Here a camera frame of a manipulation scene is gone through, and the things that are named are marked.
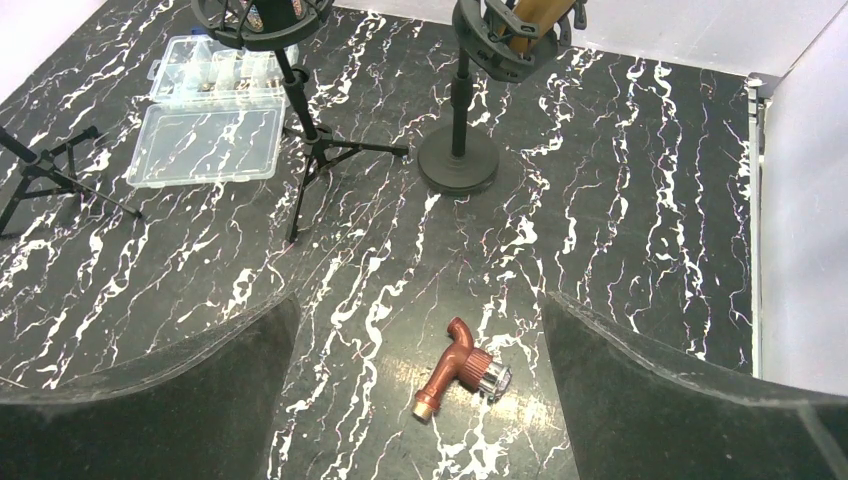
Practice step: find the black round-base microphone stand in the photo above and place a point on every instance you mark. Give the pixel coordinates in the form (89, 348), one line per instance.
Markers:
(459, 159)

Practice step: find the gold microphone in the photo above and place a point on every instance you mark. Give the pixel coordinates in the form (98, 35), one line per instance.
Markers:
(543, 13)

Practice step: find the clear plastic screw box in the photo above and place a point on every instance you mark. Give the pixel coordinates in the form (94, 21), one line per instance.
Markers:
(216, 116)

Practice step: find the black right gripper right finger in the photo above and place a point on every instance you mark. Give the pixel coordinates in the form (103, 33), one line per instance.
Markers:
(636, 408)

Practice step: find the black tripod microphone stand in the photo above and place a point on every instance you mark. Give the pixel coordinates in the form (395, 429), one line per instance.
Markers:
(273, 26)

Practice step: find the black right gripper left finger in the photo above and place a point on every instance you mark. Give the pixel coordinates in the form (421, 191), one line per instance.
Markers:
(199, 408)

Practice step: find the small black tripod stand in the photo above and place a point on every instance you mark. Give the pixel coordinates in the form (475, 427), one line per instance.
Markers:
(52, 172)

